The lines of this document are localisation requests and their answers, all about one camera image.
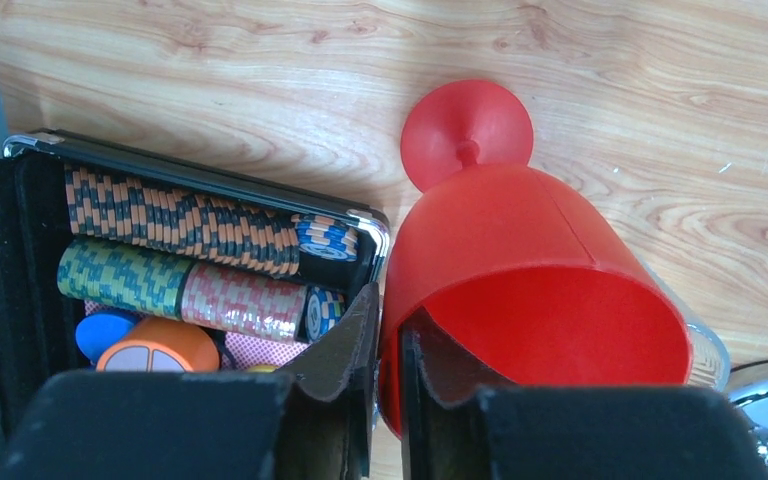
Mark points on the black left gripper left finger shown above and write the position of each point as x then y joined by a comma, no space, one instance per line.
310,419

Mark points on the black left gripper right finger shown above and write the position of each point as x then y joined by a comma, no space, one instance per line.
463,420

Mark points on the red wine glass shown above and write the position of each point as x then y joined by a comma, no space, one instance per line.
512,263

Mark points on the clear wine glass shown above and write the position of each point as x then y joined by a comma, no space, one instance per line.
711,363

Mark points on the black poker chip case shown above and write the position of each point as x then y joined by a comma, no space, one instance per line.
87,225

